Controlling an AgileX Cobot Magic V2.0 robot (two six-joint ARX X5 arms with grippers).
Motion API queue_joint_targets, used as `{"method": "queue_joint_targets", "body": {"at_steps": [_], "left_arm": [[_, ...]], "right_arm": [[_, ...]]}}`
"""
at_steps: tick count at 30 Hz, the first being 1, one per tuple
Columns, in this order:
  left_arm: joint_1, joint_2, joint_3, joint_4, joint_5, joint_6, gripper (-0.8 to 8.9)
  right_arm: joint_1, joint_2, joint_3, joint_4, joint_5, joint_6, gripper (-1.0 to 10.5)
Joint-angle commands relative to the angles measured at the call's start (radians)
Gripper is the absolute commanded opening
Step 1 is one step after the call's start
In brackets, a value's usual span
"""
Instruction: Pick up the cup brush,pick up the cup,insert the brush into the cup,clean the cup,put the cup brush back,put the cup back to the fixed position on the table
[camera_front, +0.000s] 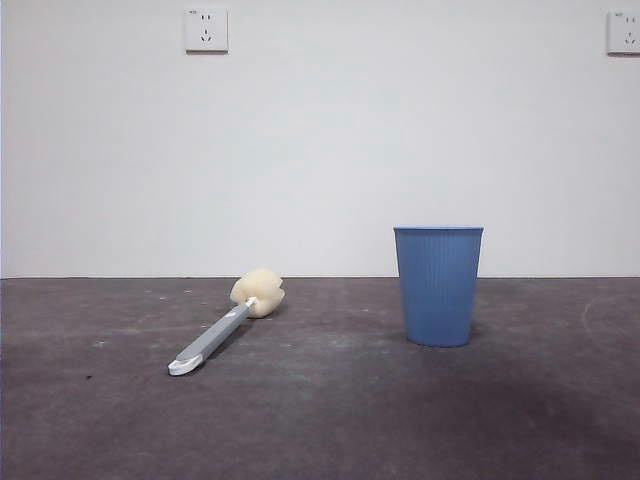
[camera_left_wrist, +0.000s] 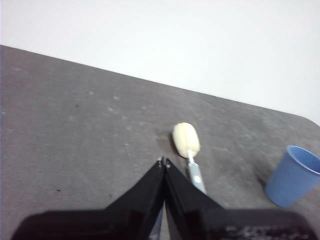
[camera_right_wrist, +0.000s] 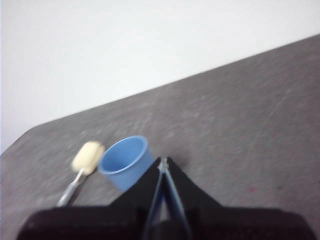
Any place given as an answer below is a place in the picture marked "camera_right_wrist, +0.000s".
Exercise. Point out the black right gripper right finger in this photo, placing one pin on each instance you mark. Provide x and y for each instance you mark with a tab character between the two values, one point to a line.
237	222

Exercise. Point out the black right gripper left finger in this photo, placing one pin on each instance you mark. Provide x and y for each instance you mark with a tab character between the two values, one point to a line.
100	222

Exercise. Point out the blue ribbed plastic cup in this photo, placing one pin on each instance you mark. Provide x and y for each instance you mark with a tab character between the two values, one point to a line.
120	175

